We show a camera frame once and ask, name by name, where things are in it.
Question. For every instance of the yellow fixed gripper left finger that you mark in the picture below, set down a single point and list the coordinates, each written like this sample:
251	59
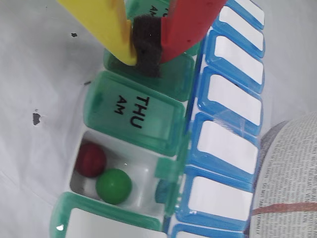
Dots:
99	22

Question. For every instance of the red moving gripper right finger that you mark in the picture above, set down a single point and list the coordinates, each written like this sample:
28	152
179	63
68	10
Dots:
188	27

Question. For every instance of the red ball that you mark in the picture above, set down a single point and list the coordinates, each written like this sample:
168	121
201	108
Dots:
90	160

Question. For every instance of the green ball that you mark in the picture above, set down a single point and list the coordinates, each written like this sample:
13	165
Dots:
114	186

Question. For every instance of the weekly pill organizer box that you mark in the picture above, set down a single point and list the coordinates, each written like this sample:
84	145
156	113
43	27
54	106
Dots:
148	111

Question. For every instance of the white tablecloth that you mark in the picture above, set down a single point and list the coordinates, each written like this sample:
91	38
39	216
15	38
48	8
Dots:
37	74

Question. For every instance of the metal can with printed label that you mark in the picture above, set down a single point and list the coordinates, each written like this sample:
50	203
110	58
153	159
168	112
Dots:
292	173

